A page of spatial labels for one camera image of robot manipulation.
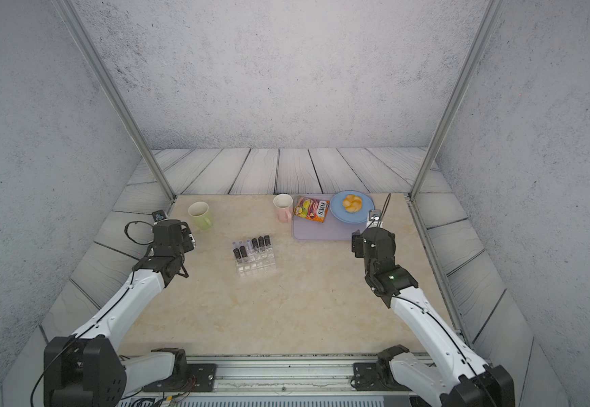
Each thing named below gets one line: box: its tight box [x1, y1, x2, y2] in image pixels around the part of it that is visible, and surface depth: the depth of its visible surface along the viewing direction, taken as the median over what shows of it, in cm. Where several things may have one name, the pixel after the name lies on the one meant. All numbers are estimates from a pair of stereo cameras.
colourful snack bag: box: [293, 195, 330, 224], surface depth 113 cm
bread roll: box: [342, 194, 363, 213], surface depth 117 cm
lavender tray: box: [293, 193, 369, 242], surface depth 112 cm
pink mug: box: [272, 193, 294, 224], surface depth 107 cm
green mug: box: [188, 200, 213, 231], surface depth 106 cm
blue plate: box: [328, 189, 376, 224], surface depth 117 cm
